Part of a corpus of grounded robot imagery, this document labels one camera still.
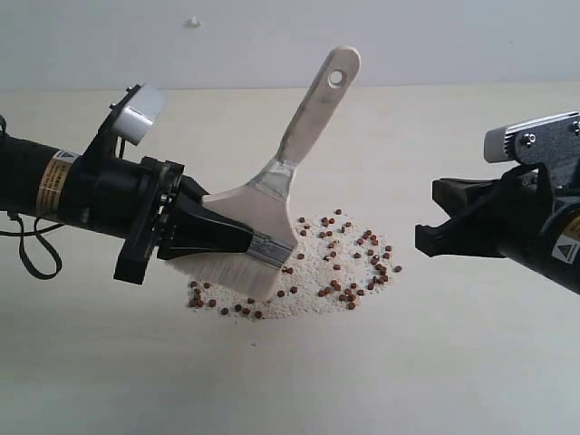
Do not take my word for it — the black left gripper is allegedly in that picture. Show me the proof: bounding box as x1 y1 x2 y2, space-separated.
65 157 254 285

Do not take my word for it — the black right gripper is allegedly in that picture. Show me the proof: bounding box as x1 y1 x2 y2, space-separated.
414 165 579 267

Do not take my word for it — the wide white bristle paintbrush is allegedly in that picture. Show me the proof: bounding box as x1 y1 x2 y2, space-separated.
170 46 361 299

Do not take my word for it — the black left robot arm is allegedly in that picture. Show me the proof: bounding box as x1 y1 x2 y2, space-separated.
1 137 254 285

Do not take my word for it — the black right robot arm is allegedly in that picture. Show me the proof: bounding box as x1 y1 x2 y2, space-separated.
414 164 579 293

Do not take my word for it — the brown and white granule pile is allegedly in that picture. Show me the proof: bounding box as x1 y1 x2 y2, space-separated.
187 208 403 321

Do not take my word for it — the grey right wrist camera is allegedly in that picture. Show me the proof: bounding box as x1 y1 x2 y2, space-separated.
483 111 579 189

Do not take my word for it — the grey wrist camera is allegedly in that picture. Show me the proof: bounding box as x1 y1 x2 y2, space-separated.
483 111 579 189
112 83 167 146

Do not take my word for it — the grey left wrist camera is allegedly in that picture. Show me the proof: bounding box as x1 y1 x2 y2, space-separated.
112 83 167 146

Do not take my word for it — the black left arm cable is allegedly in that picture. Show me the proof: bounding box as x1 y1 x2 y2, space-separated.
0 115 63 280

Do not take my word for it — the small white wall lump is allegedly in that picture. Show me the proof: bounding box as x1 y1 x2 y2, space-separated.
185 16 203 29

